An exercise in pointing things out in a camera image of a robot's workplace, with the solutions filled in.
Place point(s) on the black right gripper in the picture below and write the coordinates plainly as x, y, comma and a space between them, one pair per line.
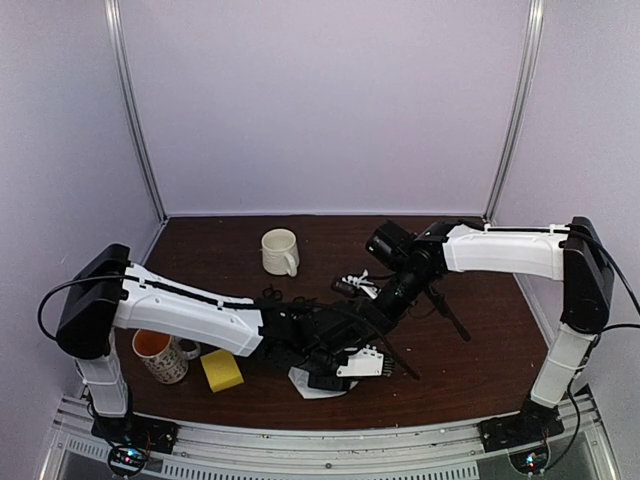
384, 314

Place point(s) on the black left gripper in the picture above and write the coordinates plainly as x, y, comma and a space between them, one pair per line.
329, 384

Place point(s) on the white paper bag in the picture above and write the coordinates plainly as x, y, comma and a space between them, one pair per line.
312, 387

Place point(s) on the black handled comb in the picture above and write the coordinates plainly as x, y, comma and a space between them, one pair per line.
442, 307

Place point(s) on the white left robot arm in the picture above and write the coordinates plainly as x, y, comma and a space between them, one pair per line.
113, 292

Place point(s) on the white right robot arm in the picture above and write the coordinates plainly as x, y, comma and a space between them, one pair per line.
567, 254

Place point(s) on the black scissors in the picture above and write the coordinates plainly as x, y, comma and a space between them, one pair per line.
272, 293

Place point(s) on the cream ceramic mug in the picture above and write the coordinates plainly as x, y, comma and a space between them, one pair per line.
280, 254

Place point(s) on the yellow sponge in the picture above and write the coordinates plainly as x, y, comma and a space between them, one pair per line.
221, 370

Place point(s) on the patterned mug orange inside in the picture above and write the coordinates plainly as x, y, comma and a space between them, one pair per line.
165, 356

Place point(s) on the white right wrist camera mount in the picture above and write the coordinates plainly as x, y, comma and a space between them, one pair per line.
353, 286

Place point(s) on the aluminium front rail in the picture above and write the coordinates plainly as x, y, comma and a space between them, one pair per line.
452, 450

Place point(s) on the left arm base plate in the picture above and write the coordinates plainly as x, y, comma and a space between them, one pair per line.
145, 433

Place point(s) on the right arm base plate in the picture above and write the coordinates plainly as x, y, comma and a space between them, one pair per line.
518, 429

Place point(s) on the right aluminium corner post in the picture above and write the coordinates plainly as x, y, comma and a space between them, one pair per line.
527, 68

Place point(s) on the aluminium corner post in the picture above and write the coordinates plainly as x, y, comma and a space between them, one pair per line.
118, 43
527, 68

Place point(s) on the left aluminium corner post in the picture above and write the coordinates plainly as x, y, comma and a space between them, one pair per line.
118, 43

